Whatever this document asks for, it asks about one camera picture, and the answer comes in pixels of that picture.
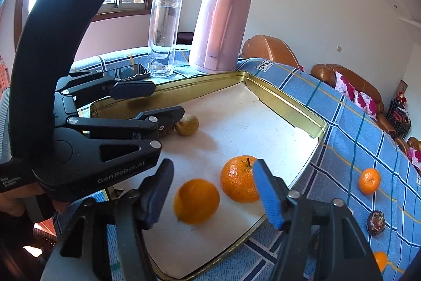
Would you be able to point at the brown leather armchair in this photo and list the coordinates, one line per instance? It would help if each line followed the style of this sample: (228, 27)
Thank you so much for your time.
(403, 144)
(266, 47)

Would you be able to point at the brown leather sofa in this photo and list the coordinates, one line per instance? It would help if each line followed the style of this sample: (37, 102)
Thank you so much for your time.
(325, 73)

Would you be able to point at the red plush toy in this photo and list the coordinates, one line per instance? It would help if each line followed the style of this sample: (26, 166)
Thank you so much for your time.
(402, 97)

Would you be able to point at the tall patterned vase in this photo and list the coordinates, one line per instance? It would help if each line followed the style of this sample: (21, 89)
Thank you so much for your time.
(403, 86)

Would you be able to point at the orange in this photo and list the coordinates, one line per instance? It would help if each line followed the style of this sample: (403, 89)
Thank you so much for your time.
(196, 201)
(369, 181)
(381, 260)
(238, 180)

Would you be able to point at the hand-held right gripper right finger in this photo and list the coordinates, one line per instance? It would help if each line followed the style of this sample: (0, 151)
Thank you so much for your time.
(267, 195)

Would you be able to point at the person's left hand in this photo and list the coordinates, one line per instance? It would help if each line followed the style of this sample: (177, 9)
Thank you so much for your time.
(10, 205)

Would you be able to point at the glass water bottle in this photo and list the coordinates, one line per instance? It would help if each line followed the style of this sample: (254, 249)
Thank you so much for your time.
(164, 24)

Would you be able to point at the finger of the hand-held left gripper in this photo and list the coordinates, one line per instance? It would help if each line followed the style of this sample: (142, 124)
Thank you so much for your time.
(135, 88)
(161, 118)

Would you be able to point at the black smartphone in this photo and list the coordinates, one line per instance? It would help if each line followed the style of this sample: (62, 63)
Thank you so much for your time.
(131, 70)

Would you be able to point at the gold tin tray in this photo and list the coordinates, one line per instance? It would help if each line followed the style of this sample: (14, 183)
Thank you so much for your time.
(236, 123)

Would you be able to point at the white magenta floral pillow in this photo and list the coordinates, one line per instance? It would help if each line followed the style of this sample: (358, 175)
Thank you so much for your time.
(345, 86)
(366, 106)
(415, 160)

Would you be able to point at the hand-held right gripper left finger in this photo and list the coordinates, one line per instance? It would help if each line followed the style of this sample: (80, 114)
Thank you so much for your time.
(154, 205)

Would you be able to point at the pink electric kettle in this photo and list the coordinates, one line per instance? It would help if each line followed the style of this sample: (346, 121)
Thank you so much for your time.
(213, 37)

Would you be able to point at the stacked black chairs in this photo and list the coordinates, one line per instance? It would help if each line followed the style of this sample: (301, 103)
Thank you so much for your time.
(398, 118)

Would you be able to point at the blue checked tablecloth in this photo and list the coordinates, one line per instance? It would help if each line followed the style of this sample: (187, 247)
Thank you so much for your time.
(345, 142)

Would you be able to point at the green kiwi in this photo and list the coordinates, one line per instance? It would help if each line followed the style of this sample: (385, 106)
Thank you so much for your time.
(187, 125)

